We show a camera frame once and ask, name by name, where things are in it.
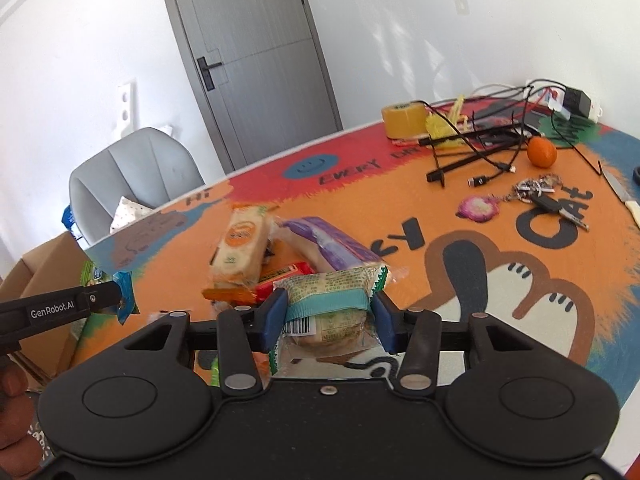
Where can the grey padded chair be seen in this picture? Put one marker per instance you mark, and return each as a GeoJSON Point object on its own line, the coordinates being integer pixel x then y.
{"type": "Point", "coordinates": [135, 165]}

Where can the blue plastic bag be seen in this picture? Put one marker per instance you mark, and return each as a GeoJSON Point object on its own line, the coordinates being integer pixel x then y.
{"type": "Point", "coordinates": [70, 220]}

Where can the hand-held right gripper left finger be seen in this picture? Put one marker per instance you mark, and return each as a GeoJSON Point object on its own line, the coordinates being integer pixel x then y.
{"type": "Point", "coordinates": [274, 321]}

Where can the colourful printed table mat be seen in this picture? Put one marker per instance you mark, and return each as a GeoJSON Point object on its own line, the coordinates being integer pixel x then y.
{"type": "Point", "coordinates": [350, 195]}

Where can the yellow tape roll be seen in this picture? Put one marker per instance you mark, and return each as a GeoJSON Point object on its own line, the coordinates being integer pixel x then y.
{"type": "Point", "coordinates": [402, 120]}

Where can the bunch of keys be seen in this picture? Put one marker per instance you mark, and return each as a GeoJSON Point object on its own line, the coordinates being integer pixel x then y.
{"type": "Point", "coordinates": [550, 200]}

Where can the white power strip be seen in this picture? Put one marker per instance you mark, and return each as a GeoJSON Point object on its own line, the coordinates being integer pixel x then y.
{"type": "Point", "coordinates": [592, 110]}

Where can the white dotted cushion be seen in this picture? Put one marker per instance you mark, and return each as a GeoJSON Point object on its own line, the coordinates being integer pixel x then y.
{"type": "Point", "coordinates": [129, 214]}

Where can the orange fruit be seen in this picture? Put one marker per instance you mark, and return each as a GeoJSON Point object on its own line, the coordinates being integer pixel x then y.
{"type": "Point", "coordinates": [542, 152]}

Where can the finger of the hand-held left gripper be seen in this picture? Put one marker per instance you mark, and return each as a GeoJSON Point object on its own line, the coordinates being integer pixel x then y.
{"type": "Point", "coordinates": [60, 307]}

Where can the red orange snack packet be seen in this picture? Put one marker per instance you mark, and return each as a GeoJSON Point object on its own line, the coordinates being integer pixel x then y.
{"type": "Point", "coordinates": [282, 275]}

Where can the purple snack packet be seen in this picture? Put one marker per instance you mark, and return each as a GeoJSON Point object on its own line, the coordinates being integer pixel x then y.
{"type": "Point", "coordinates": [330, 240]}

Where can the cardboard box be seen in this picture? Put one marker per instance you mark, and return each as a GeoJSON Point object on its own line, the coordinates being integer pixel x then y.
{"type": "Point", "coordinates": [42, 270]}

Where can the blue green snack packet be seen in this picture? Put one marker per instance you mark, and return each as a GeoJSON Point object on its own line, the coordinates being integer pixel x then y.
{"type": "Point", "coordinates": [127, 295]}

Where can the person's left hand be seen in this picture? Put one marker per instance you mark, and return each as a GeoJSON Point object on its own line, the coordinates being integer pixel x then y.
{"type": "Point", "coordinates": [15, 425]}

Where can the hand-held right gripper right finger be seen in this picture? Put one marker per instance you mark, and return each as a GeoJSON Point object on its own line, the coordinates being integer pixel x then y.
{"type": "Point", "coordinates": [386, 325]}

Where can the black power adapter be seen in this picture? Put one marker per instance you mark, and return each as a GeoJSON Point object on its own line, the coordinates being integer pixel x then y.
{"type": "Point", "coordinates": [575, 102]}

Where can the grey door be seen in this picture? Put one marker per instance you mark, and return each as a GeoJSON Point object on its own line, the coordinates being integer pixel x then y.
{"type": "Point", "coordinates": [255, 55]}

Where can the yellow cracker packet orange label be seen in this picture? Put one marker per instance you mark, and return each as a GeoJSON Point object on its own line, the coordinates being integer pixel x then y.
{"type": "Point", "coordinates": [240, 245]}

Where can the green white bread packet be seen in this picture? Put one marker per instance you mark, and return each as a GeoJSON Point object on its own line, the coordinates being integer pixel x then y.
{"type": "Point", "coordinates": [325, 290]}

